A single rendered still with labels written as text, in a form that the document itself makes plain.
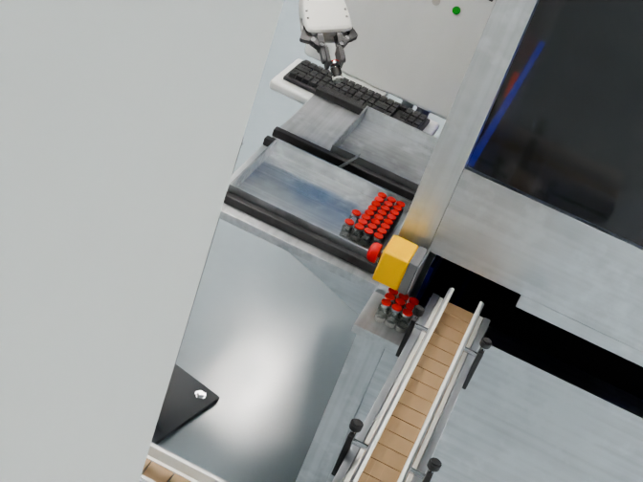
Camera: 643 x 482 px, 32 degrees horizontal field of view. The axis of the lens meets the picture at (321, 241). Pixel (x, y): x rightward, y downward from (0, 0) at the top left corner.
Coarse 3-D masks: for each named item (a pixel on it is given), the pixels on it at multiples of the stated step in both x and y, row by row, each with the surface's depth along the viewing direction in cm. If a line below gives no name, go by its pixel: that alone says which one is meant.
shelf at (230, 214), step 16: (304, 112) 275; (320, 112) 278; (336, 112) 280; (352, 112) 283; (288, 128) 266; (304, 128) 269; (320, 128) 271; (336, 128) 273; (320, 144) 264; (224, 208) 231; (240, 224) 230; (256, 224) 230; (400, 224) 246; (272, 240) 229; (288, 240) 228; (304, 256) 228; (320, 256) 227; (336, 256) 229; (432, 256) 240; (336, 272) 227; (352, 272) 226; (368, 288) 226; (416, 288) 228
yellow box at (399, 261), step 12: (396, 240) 212; (384, 252) 208; (396, 252) 209; (408, 252) 210; (420, 252) 211; (384, 264) 209; (396, 264) 208; (408, 264) 208; (384, 276) 211; (396, 276) 210; (408, 276) 209; (396, 288) 211; (408, 288) 210
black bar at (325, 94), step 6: (318, 90) 283; (324, 90) 283; (318, 96) 284; (324, 96) 283; (330, 96) 283; (336, 96) 283; (336, 102) 283; (342, 102) 283; (348, 102) 282; (354, 102) 283; (348, 108) 283; (354, 108) 282; (360, 108) 282
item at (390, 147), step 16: (368, 112) 280; (352, 128) 273; (368, 128) 278; (384, 128) 280; (400, 128) 279; (416, 128) 278; (336, 144) 261; (352, 144) 269; (368, 144) 271; (384, 144) 273; (400, 144) 276; (416, 144) 278; (432, 144) 278; (368, 160) 265; (384, 160) 267; (400, 160) 270; (416, 160) 272; (400, 176) 256; (416, 176) 266
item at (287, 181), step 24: (288, 144) 253; (264, 168) 248; (288, 168) 251; (312, 168) 254; (336, 168) 251; (240, 192) 232; (264, 192) 240; (288, 192) 243; (312, 192) 246; (336, 192) 249; (360, 192) 252; (384, 192) 250; (288, 216) 231; (312, 216) 238; (336, 216) 241; (360, 216) 244; (336, 240) 229
